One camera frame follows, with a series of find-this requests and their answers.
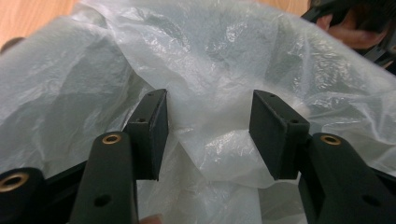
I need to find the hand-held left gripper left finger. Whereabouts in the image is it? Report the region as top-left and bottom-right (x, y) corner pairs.
(68, 89), (170, 224)

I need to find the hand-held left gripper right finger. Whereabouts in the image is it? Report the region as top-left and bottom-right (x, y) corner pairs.
(248, 90), (396, 224)

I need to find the white plastic bag blue band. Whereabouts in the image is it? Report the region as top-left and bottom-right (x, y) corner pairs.
(0, 0), (396, 224)

